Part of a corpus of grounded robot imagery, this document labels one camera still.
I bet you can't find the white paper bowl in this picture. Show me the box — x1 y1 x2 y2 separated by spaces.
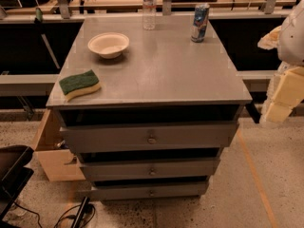
87 32 129 59

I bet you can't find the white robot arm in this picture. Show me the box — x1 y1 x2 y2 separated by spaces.
257 0 304 124

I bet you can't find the green yellow sponge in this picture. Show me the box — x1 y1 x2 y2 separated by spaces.
59 69 101 102

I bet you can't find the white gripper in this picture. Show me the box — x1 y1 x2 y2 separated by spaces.
257 26 304 124

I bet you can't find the grey drawer cabinet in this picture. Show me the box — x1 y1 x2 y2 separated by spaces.
47 15 252 197

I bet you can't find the middle grey drawer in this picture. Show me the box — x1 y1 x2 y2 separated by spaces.
80 158 219 181

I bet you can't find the clear plastic water bottle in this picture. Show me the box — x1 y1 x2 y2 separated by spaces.
142 0 157 30

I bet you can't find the black floor cable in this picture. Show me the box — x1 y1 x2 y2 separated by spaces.
12 199 97 228

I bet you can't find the grey drawer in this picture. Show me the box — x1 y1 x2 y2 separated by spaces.
60 122 238 153
80 158 219 181
90 181 209 200

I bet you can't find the blue silver redbull can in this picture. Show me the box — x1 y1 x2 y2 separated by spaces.
191 3 210 43

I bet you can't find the black floor bar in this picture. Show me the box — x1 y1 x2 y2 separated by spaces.
70 197 90 228

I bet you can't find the top grey drawer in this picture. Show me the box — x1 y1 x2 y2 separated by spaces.
60 122 238 153

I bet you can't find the bottom grey drawer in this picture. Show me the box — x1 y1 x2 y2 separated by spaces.
90 181 209 200

